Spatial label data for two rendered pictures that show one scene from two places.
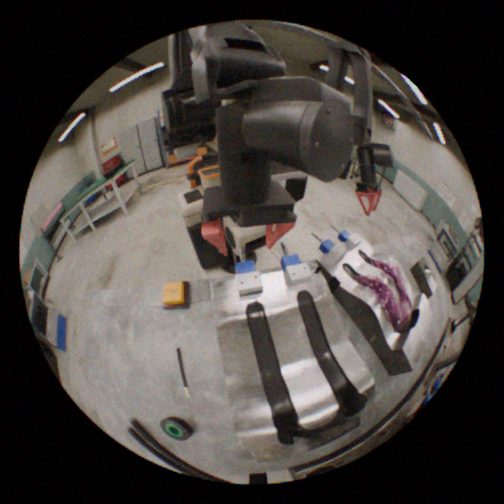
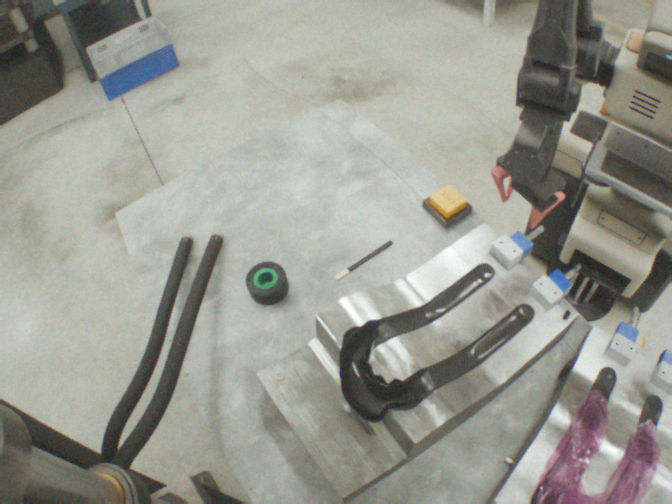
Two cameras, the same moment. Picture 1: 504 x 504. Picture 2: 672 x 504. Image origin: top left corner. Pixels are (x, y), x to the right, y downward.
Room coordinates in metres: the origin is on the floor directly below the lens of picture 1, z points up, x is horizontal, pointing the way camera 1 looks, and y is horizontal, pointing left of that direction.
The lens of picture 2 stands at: (-0.25, -0.37, 1.58)
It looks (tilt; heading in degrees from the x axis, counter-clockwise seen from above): 52 degrees down; 76
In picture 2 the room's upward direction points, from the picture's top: 8 degrees counter-clockwise
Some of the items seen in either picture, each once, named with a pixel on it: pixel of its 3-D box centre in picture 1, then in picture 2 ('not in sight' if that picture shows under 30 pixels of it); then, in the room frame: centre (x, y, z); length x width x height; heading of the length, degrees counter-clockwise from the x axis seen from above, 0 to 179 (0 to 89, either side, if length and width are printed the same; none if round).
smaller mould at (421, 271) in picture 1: (425, 277); not in sight; (0.13, -0.87, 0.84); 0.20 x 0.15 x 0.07; 12
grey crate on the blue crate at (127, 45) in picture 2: (51, 326); (128, 45); (-0.72, 3.05, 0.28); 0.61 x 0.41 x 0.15; 12
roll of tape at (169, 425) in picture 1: (176, 428); (267, 283); (-0.25, 0.18, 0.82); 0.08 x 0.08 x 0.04
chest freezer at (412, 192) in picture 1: (410, 190); not in sight; (3.76, -6.20, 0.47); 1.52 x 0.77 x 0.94; 12
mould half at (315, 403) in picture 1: (297, 380); (426, 350); (-0.05, -0.09, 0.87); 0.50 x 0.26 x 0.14; 12
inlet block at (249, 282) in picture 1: (245, 268); (521, 243); (0.20, 0.02, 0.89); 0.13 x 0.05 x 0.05; 12
